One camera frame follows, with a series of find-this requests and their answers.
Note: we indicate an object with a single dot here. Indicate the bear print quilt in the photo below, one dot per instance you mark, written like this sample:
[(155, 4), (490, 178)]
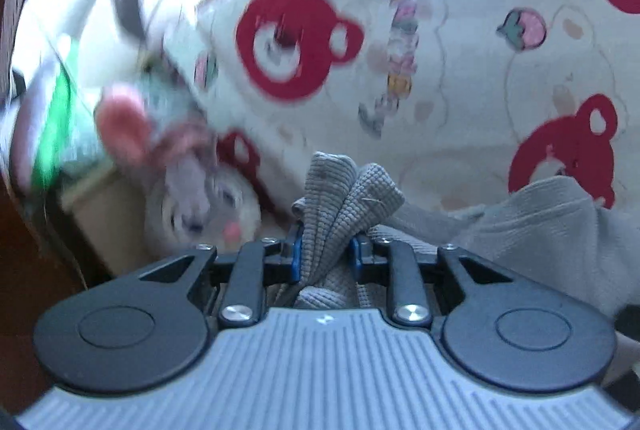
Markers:
[(450, 59)]

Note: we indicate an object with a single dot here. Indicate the wooden dresser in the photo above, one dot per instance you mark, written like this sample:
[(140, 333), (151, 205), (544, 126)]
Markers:
[(25, 290)]

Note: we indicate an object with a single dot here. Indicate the plush rabbit toy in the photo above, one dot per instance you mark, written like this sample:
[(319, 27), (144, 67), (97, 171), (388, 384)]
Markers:
[(200, 200)]

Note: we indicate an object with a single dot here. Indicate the cardboard box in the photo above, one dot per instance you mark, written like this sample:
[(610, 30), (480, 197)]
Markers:
[(105, 220)]

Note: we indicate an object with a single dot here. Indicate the green plastic bag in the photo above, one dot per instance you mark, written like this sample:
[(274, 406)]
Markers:
[(50, 129)]

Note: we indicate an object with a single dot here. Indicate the grey shirt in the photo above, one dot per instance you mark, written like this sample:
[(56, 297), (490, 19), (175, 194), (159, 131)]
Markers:
[(340, 210)]

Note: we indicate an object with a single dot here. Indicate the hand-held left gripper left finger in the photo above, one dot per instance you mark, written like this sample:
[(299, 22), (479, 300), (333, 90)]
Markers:
[(295, 257)]

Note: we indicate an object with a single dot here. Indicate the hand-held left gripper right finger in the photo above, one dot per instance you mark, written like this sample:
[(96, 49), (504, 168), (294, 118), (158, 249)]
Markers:
[(356, 260)]

